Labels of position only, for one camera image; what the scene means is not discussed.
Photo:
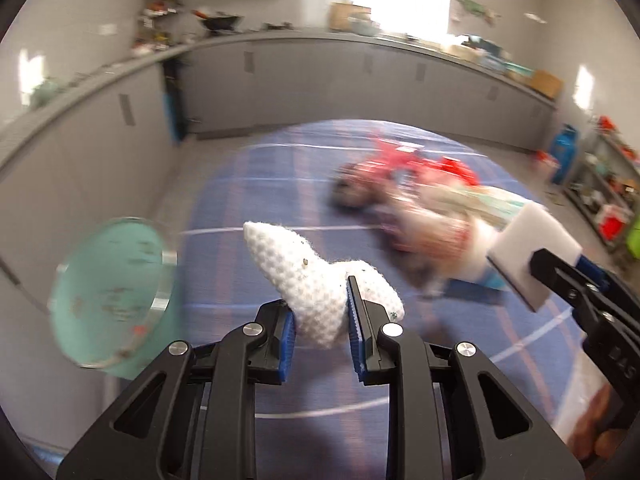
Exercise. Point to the wooden cutting board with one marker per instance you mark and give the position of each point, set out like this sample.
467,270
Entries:
342,15

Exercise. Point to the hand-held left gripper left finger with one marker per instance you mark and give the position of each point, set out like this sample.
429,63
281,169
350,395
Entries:
287,335

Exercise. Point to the cardboard box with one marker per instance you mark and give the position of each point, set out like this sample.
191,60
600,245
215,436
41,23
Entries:
546,84

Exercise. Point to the red plastic wrapper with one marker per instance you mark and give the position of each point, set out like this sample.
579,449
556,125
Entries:
415,162

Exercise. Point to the blue water jug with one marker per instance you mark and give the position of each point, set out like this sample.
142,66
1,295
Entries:
564,152

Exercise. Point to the black wok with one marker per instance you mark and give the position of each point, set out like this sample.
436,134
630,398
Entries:
220,22

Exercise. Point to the grey kitchen cabinets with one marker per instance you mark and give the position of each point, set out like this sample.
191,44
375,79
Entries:
280,90

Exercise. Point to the pale green packet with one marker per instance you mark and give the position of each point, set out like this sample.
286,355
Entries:
500,205

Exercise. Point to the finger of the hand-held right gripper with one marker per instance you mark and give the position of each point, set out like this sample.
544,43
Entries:
595,269
570,285

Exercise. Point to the teal pot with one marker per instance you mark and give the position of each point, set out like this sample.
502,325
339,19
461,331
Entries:
47,92

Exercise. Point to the metal storage shelf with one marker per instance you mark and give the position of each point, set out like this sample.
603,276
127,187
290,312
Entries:
605,185

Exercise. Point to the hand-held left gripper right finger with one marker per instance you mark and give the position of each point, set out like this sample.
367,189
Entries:
357,340

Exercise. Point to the green wall decoration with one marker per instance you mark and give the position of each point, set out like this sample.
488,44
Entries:
475,7

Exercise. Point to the dark crumpled wrapper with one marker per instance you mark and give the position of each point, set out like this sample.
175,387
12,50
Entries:
352,187

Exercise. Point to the metal spice rack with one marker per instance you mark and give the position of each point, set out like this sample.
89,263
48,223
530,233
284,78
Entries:
155,25

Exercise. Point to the white knitted cloth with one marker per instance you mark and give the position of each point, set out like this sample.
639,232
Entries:
310,280

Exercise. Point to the person's right hand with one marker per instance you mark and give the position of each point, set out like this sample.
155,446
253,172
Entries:
602,425

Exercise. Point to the white sponge block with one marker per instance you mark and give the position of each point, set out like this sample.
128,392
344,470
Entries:
525,240

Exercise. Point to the speckled grey countertop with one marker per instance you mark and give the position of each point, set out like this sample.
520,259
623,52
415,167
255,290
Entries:
125,67

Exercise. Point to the teal trash bin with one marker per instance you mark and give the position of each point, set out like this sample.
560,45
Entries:
105,285

